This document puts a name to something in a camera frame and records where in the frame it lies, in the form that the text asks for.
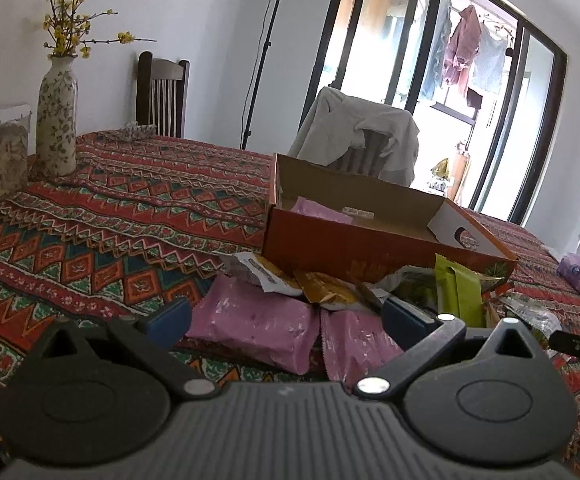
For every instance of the chair with grey jacket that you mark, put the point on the chair with grey jacket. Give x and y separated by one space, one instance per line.
330 125

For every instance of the jacket-covered wooden chair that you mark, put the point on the jacket-covered wooden chair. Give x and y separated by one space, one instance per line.
369 160

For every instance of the small floral bundle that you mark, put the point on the small floral bundle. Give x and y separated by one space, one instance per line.
130 133

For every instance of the black sliding door frame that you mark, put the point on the black sliding door frame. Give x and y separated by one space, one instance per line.
539 135

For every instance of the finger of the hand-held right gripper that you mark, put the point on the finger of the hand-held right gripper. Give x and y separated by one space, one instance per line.
569 340

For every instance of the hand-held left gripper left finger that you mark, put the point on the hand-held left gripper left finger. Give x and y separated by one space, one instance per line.
170 317

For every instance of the pink hanging garment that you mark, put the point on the pink hanging garment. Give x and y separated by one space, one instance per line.
462 45

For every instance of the blue hanging garment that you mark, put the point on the blue hanging garment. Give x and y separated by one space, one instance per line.
437 50

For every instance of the orange hanging cloth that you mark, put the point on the orange hanging cloth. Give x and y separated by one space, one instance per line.
349 10

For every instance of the small white packet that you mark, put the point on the small white packet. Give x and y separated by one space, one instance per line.
357 211

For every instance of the orange cardboard box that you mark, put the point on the orange cardboard box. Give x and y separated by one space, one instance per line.
330 245

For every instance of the clear snack packet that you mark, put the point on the clear snack packet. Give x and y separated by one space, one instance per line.
524 315

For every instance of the pale pink snack packet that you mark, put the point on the pale pink snack packet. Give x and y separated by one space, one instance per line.
315 210

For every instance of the black tripod light stand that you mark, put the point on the black tripod light stand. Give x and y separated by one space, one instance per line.
265 45

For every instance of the floral ceramic vase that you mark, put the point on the floral ceramic vase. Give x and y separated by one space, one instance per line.
56 125

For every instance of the dark hanging garment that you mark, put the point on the dark hanging garment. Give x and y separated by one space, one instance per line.
474 98

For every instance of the clear storage jar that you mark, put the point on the clear storage jar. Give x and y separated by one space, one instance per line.
0 160

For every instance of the yellow flower branches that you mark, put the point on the yellow flower branches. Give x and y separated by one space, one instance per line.
59 35

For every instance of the golden snack packet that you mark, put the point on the golden snack packet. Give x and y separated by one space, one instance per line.
325 290

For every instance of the small pink snack packet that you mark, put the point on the small pink snack packet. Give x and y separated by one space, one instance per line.
354 345

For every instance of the dark wooden chair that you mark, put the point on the dark wooden chair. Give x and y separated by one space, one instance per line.
145 90

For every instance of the white green snack packet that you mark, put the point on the white green snack packet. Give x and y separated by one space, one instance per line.
409 280

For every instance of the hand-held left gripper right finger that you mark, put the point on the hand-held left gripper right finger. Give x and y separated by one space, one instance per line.
399 320

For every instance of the large pink snack packet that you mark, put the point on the large pink snack packet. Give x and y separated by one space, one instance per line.
250 325

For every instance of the light blue hanging shirt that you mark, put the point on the light blue hanging shirt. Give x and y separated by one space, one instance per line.
489 65

